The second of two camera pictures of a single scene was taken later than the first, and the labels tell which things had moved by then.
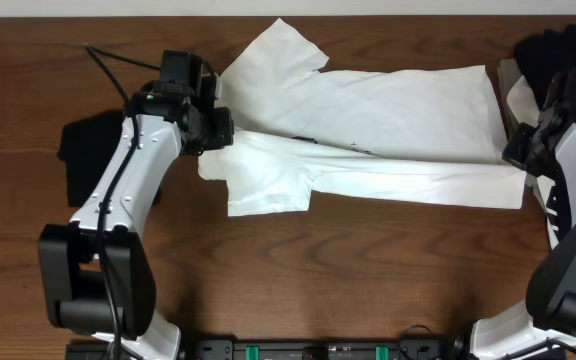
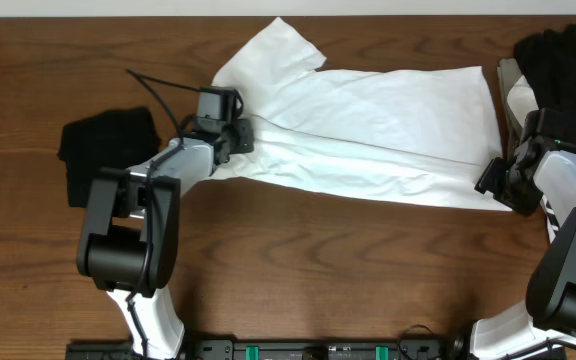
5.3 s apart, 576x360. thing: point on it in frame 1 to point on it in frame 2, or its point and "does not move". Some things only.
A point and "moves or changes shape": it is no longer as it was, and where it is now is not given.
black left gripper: x=219 y=116 to x=242 y=144
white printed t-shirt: x=290 y=131 moves or changes shape
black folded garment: x=88 y=146 does not move
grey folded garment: x=509 y=75 does not move
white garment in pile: x=523 y=107 does not move
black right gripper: x=513 y=152 to x=490 y=181
